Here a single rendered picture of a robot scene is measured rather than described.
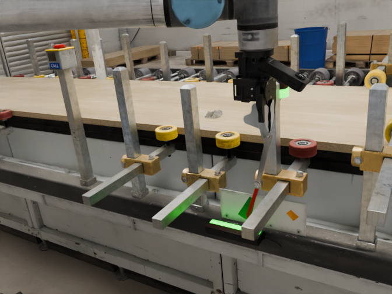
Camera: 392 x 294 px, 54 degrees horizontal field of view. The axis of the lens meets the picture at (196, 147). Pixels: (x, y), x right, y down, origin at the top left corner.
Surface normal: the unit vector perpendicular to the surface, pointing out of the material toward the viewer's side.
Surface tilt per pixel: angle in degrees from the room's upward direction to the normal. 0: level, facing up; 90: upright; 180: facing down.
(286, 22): 90
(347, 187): 90
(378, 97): 90
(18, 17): 109
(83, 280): 0
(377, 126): 90
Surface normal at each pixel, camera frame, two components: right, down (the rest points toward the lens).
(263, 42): 0.06, 0.37
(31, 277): -0.09, -0.93
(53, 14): -0.04, 0.62
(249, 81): -0.50, 0.36
